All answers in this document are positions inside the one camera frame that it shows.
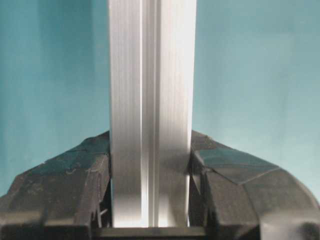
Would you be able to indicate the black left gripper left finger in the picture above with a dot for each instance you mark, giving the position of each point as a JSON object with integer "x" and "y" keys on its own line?
{"x": 64, "y": 198}

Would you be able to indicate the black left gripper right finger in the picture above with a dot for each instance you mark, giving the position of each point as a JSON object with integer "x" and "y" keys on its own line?
{"x": 239, "y": 196}

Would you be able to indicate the silver aluminium extrusion rail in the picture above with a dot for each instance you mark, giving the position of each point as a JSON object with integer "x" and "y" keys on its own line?
{"x": 152, "y": 57}

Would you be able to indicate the teal table cloth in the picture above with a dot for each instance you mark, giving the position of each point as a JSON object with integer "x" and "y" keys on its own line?
{"x": 256, "y": 80}

